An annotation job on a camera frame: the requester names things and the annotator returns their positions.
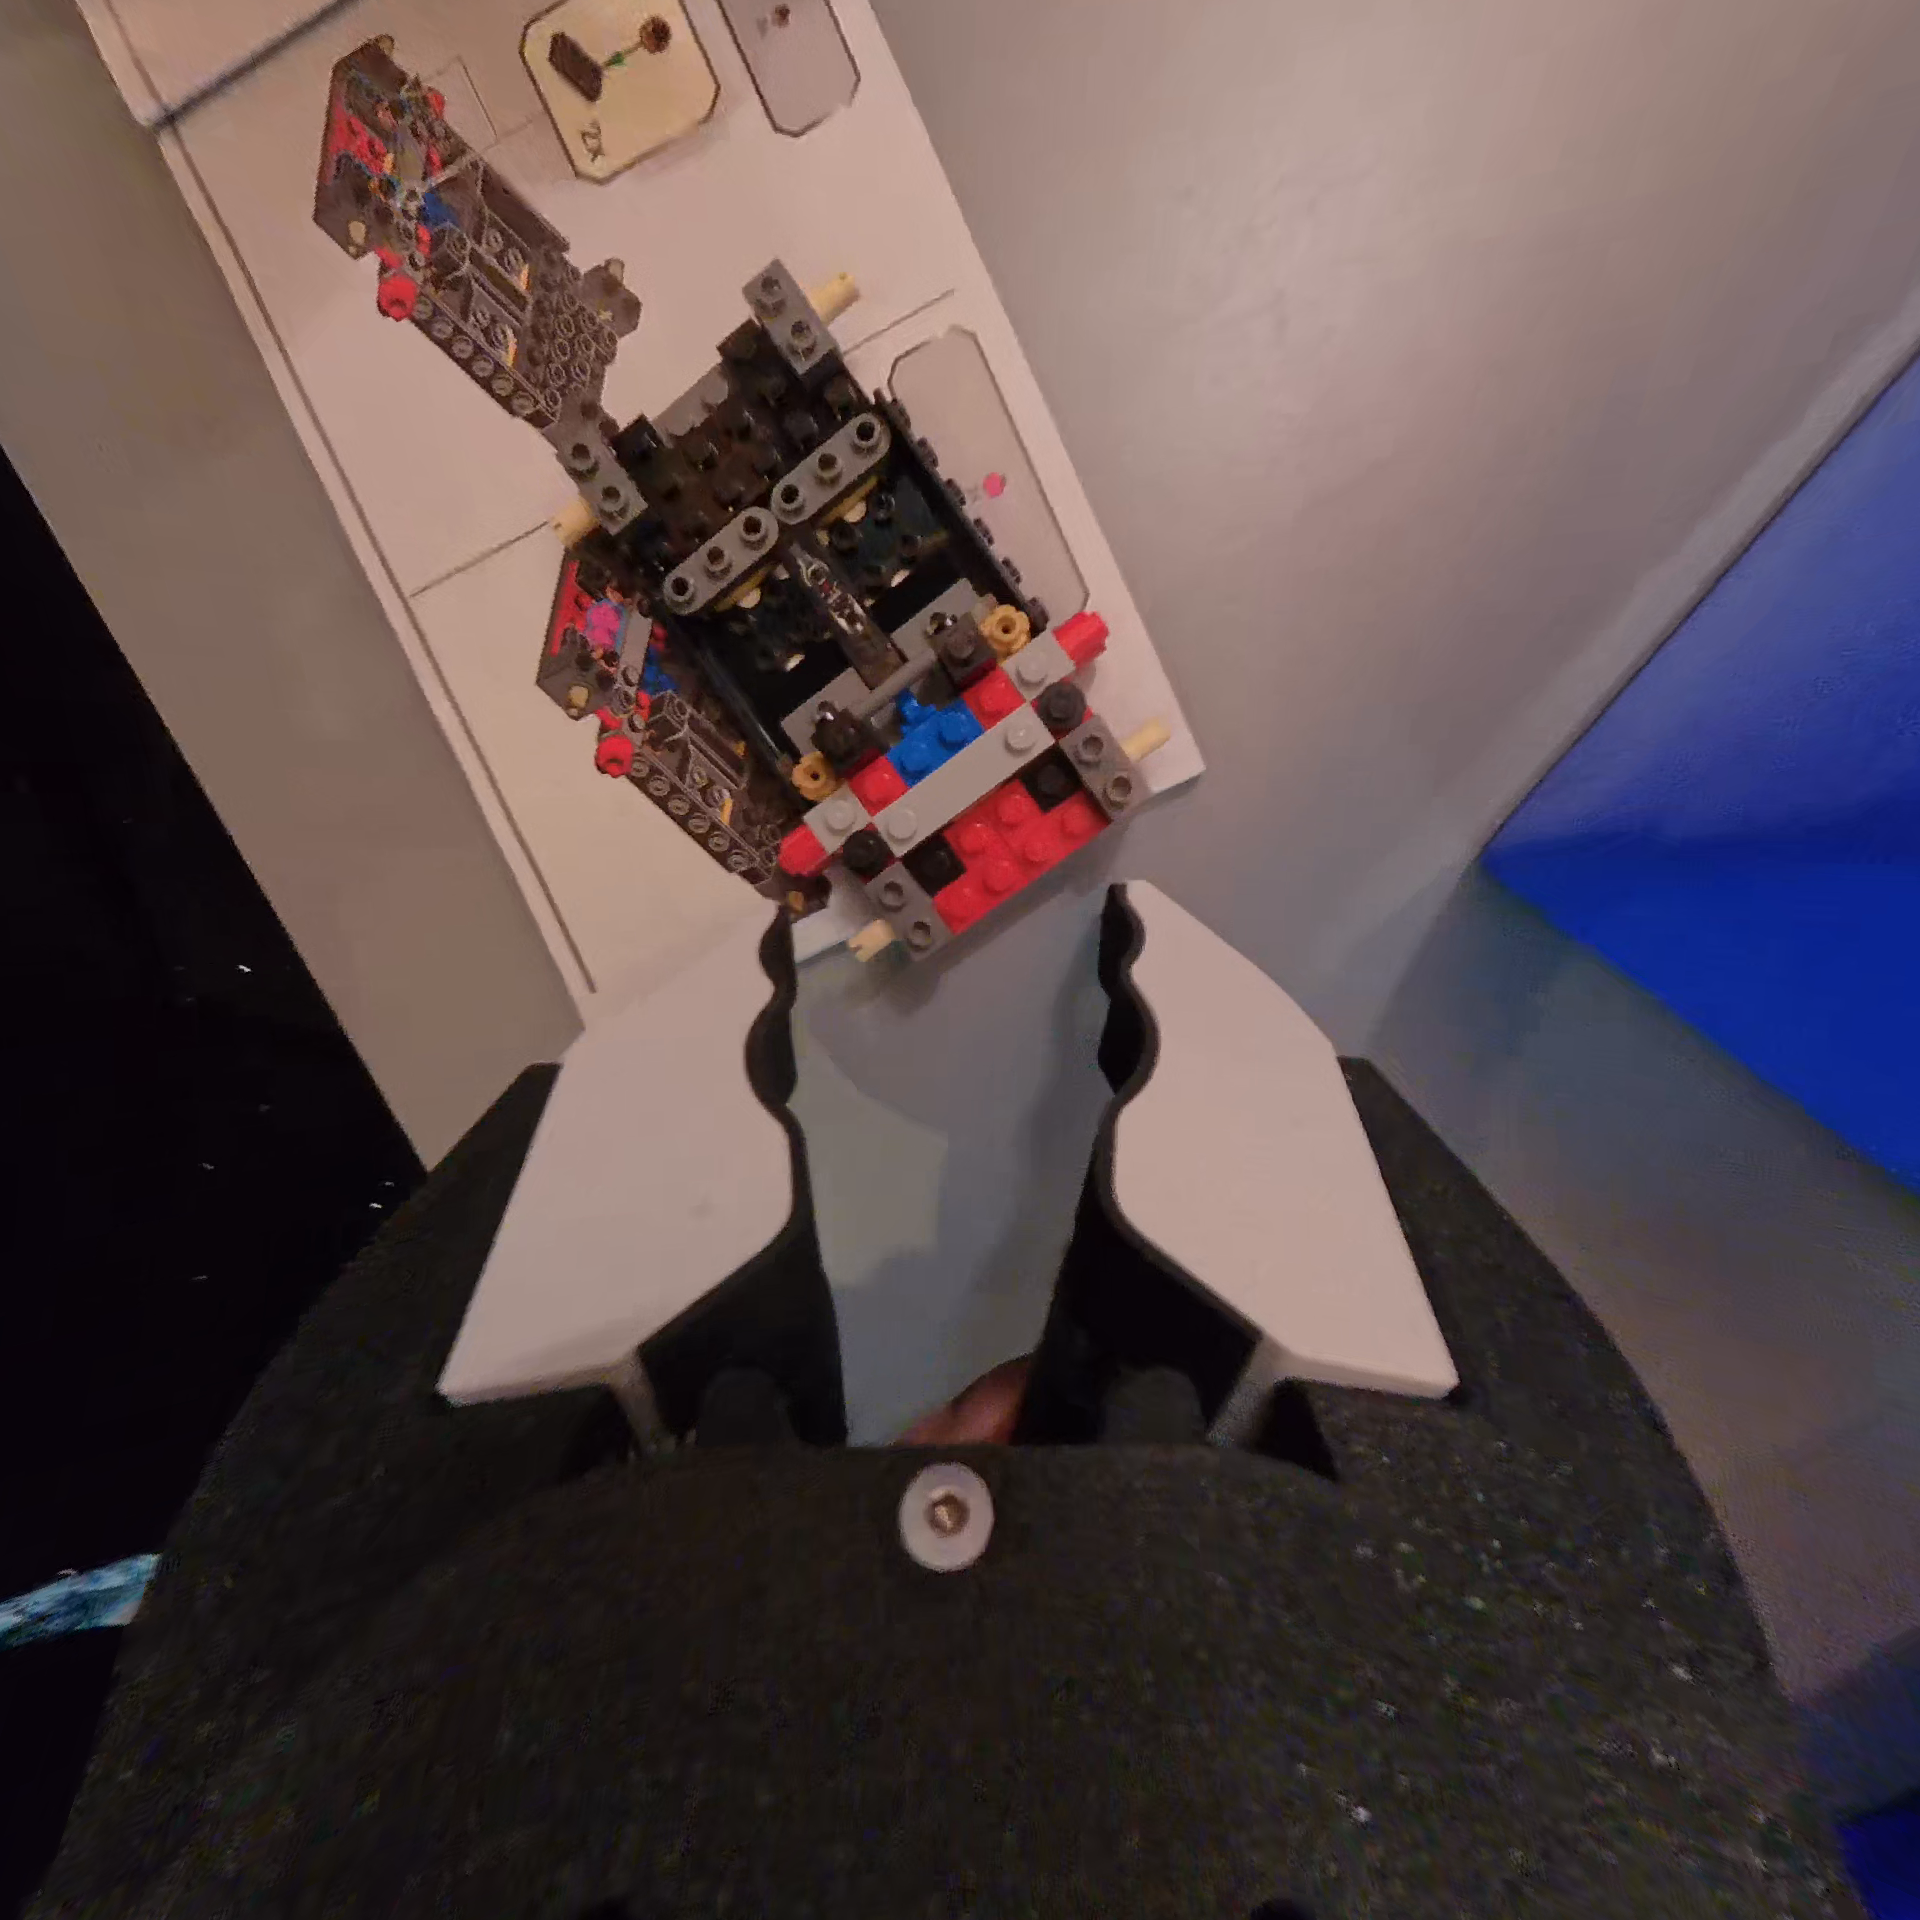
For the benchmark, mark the blue plastic bin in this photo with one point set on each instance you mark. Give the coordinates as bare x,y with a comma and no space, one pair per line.
1740,825

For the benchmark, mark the lego instruction booklet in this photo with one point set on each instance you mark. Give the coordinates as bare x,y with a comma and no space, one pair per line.
451,494

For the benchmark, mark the black and red lego model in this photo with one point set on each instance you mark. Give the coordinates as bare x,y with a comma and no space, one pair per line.
840,630

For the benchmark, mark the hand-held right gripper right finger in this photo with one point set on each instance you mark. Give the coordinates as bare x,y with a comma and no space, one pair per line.
1260,1185

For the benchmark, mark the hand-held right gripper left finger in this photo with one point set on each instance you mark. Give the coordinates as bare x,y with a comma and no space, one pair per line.
629,1215

